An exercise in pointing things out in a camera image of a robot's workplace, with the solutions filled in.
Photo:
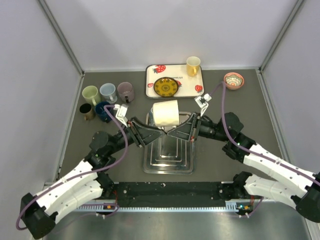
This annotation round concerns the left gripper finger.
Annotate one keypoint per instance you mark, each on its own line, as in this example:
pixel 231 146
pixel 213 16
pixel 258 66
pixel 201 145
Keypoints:
pixel 148 137
pixel 139 126

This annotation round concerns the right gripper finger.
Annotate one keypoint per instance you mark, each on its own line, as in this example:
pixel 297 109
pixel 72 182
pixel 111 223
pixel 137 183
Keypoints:
pixel 187 119
pixel 181 134

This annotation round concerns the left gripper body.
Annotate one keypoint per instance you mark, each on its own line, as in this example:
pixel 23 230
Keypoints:
pixel 135 133

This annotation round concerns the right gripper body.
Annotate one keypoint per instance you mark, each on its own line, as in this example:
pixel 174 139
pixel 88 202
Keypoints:
pixel 196 130

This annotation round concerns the grey blue mug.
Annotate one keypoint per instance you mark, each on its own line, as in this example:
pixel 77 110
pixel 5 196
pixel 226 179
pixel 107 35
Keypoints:
pixel 151 116

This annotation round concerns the cream mug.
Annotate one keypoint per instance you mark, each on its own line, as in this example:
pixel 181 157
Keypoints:
pixel 166 113

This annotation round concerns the purple mug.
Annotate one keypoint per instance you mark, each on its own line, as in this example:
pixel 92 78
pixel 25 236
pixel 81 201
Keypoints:
pixel 126 92

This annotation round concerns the dark blue mug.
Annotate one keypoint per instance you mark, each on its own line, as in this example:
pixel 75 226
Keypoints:
pixel 101 113

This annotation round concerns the light blue white mug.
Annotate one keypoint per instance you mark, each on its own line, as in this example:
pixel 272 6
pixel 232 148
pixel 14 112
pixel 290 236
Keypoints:
pixel 108 92

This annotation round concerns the brown striped cup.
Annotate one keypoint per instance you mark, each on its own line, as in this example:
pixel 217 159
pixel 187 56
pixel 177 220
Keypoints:
pixel 87 111

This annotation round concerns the green mug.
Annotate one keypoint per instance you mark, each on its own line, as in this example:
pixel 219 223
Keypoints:
pixel 91 95

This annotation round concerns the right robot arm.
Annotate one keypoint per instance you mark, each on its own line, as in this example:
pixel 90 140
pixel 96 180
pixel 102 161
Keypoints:
pixel 289 184

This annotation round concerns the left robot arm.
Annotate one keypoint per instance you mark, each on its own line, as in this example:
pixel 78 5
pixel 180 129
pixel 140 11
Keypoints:
pixel 85 182

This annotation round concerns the yellow mug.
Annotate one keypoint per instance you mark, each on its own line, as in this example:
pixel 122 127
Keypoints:
pixel 192 65

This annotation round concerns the metal tray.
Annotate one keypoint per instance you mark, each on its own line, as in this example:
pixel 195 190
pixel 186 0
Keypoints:
pixel 169 155

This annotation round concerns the strawberry serving tray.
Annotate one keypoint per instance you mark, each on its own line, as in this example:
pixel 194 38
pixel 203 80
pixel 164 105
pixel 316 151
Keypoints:
pixel 188 86

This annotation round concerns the yellow patterned plate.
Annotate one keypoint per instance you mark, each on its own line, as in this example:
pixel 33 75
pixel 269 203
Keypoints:
pixel 166 87

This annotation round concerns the pink patterned bowl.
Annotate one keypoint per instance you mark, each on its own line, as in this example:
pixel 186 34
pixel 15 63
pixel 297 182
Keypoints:
pixel 233 80

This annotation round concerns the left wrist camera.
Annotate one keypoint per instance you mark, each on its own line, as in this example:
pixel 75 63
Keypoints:
pixel 121 111

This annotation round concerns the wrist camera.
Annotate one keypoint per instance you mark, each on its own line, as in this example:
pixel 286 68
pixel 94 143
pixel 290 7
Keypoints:
pixel 203 102
pixel 121 111

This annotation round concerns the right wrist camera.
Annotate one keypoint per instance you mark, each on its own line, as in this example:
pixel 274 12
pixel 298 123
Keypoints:
pixel 203 102

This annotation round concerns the aluminium frame rail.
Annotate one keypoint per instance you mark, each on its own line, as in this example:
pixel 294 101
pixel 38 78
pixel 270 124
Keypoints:
pixel 233 205

